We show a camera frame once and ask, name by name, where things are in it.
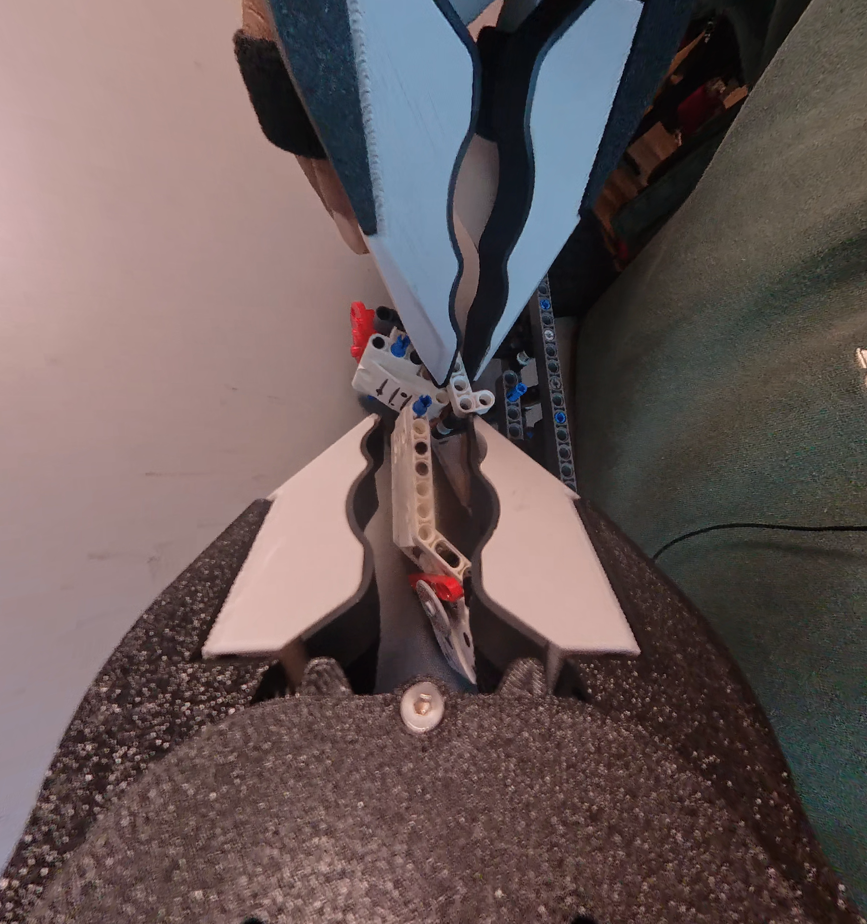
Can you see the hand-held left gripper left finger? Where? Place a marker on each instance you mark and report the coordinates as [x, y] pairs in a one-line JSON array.
[[297, 571]]

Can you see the person's green sweater torso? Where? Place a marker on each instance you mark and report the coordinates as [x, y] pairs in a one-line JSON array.
[[751, 361]]

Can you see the grey desk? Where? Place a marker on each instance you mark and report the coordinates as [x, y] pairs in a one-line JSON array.
[[116, 289]]

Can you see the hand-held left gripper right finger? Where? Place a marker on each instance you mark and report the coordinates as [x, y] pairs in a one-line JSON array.
[[549, 571]]

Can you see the white toy brick beam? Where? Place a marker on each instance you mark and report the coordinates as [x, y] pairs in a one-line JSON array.
[[467, 393]]

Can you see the person's right hand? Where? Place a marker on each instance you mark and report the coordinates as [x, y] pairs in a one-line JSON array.
[[333, 202]]

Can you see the small white toy brick assembly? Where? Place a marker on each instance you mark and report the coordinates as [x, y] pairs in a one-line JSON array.
[[383, 361]]

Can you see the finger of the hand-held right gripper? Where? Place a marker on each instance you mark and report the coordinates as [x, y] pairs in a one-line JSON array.
[[564, 130], [419, 145]]

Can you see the black toy vehicle chassis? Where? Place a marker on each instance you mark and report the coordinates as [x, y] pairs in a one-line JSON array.
[[422, 506]]

